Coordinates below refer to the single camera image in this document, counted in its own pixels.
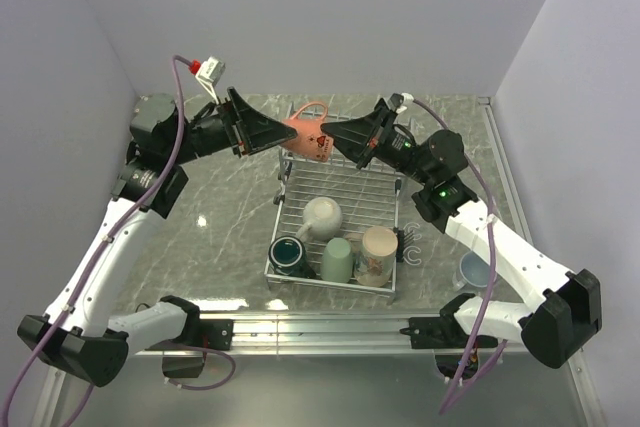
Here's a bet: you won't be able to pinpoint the light green cup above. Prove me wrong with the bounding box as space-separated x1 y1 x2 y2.
320 238 354 283

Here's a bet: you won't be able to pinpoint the light blue mug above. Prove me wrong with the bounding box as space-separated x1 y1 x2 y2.
452 252 490 291

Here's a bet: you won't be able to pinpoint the beige patterned mug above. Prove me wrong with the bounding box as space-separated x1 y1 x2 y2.
354 226 398 288

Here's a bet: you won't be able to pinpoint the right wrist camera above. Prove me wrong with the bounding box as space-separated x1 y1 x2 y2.
388 93 414 115

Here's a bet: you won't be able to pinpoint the white cup holder hooks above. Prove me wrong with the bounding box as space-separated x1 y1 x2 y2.
403 222 422 266

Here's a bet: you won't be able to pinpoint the metal wire dish rack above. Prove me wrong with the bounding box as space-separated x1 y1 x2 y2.
263 101 416 304

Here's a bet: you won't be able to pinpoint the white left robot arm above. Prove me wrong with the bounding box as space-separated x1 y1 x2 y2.
17 88 297 387

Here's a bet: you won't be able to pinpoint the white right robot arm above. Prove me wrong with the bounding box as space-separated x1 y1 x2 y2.
321 94 602 369

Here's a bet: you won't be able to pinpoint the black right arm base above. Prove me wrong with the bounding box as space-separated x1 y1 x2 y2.
399 317 468 382

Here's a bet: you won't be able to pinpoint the aluminium table edge rail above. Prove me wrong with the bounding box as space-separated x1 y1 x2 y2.
29 96 591 427

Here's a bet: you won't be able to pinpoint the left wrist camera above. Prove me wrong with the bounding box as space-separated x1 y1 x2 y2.
189 57 226 104

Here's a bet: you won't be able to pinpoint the pink coffee mug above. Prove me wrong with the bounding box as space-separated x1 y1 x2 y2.
281 101 334 162

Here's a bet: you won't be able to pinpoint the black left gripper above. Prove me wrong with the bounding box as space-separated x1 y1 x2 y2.
168 86 298 165

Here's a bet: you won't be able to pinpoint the white speckled round mug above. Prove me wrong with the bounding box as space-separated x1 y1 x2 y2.
296 197 343 242

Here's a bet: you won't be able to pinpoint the dark teal mug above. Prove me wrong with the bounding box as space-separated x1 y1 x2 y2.
268 236 317 279

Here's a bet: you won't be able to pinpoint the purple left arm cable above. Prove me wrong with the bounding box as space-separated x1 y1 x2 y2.
0 54 237 427

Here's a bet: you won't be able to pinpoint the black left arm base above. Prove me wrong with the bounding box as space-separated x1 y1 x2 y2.
161 319 234 380

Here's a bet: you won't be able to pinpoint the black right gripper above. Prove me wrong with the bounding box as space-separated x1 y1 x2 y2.
319 107 434 187

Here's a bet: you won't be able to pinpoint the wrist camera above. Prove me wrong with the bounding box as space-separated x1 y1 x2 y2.
189 57 226 104
388 93 414 115

